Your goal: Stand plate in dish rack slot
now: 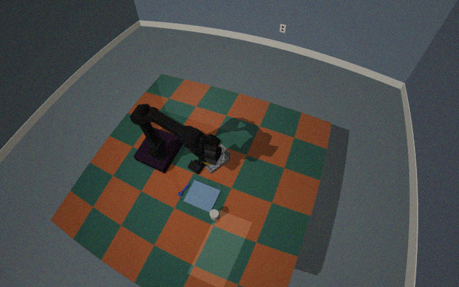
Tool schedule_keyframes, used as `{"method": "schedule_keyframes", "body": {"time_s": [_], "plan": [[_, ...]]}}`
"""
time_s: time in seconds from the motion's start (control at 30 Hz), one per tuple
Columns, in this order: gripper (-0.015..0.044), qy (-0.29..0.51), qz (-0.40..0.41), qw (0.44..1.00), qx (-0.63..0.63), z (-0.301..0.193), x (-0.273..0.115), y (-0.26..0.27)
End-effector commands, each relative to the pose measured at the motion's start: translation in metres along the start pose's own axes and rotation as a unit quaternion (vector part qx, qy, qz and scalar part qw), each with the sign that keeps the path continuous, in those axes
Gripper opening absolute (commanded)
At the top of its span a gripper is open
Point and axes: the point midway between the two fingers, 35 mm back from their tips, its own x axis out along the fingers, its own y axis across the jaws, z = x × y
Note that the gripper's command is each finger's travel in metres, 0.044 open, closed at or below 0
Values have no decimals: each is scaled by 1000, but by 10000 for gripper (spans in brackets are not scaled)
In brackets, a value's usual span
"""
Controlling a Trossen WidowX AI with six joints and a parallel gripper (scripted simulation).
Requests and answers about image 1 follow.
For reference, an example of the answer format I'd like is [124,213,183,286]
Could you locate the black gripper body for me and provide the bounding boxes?
[188,134,220,174]

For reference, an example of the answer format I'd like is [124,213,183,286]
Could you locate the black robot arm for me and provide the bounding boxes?
[130,104,222,165]

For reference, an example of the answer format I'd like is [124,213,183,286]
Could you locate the grey dish rack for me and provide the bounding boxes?
[205,144,230,174]

